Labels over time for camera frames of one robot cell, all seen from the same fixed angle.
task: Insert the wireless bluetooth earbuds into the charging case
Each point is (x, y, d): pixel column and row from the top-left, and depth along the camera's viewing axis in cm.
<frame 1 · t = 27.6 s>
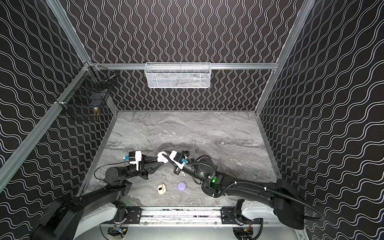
left hand: (163, 163, 63), fingers closed
right hand: (165, 151, 64), fingers closed
beige charging case: (161, 188, 83), point 2 cm above the table
purple round charging case: (181, 186, 85), on the table

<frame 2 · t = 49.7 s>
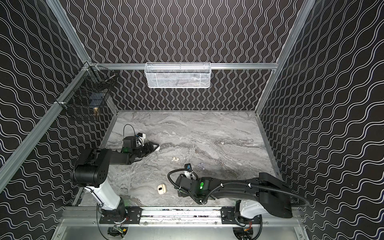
left hand: (160, 148, 96), fingers open
right hand: (184, 187, 80), fingers open
beige earbud: (174, 159, 96), on the table
purple earbud: (200, 165, 94), on the table
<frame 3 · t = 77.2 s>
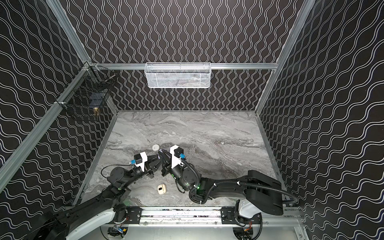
left hand: (164, 157, 67), fingers closed
right hand: (160, 152, 67), fingers closed
white round charging case: (155, 147, 100), point 3 cm above the table
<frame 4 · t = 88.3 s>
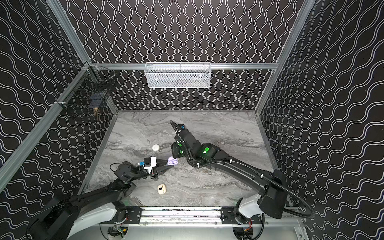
left hand: (174, 164, 66), fingers closed
right hand: (172, 146, 74), fingers open
